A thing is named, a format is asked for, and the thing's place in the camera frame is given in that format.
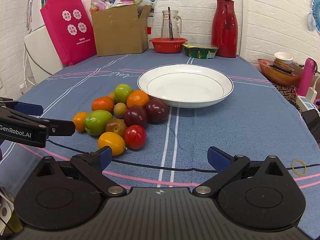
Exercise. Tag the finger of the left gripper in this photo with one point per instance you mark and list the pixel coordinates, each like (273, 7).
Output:
(58, 127)
(26, 108)

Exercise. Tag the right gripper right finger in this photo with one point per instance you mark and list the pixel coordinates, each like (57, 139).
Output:
(228, 169)

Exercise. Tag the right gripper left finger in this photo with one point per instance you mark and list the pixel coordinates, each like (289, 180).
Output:
(90, 166)

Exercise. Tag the small orange kumquat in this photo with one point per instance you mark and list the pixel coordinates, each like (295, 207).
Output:
(79, 121)

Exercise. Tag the yellow orange fruit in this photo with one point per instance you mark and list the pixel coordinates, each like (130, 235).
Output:
(114, 141)

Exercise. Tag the large green apple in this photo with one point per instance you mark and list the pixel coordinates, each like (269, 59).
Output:
(95, 122)

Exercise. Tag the brownish plum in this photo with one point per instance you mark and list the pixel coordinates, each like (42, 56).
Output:
(116, 126)

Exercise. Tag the red cherry tomato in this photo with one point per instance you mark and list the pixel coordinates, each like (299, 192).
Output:
(135, 137)

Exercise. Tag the orange tangerine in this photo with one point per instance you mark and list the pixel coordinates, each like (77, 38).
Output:
(137, 98)
(103, 103)

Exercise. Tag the brown longan front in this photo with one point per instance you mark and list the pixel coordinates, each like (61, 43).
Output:
(119, 110)

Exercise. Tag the brown longan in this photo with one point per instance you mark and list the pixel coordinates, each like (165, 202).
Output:
(119, 110)
(112, 96)

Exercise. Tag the dark plum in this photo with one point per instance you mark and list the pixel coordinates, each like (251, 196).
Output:
(157, 111)
(135, 116)

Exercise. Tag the small green apple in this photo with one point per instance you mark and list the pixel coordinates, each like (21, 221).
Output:
(122, 92)

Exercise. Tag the brown longan back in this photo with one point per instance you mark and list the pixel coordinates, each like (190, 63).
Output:
(112, 96)

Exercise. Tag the white appliance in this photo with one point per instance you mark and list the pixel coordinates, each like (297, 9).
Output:
(41, 54)

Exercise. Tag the yellow rubber band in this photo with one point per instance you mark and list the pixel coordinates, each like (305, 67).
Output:
(299, 167)

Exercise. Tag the white ceramic plate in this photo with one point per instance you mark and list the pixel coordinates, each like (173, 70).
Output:
(186, 85)

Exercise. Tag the pink tote bag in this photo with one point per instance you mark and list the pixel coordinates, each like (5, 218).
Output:
(70, 30)

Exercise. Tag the white power strip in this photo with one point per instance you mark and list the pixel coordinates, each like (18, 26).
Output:
(306, 103)

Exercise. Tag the orange glass bowl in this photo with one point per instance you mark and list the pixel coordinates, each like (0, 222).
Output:
(277, 76)

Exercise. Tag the brown cardboard box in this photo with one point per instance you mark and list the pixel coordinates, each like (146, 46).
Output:
(121, 30)

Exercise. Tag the pink water bottle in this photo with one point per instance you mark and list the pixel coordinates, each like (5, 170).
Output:
(310, 68)

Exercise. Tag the green instant noodle bowl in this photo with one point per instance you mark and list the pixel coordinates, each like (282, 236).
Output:
(200, 51)

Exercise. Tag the white paper cup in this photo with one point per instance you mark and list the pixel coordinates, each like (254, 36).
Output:
(284, 58)

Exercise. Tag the red plastic basket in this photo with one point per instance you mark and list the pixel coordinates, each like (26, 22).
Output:
(167, 46)

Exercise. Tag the red thermos jug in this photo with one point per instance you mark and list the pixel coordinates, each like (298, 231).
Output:
(225, 29)

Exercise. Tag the black straw in pitcher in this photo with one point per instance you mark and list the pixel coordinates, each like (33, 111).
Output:
(171, 36)

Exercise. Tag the glass pitcher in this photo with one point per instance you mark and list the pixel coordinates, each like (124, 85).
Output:
(176, 24)

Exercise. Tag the blue paper fan decoration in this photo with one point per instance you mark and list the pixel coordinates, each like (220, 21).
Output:
(314, 16)

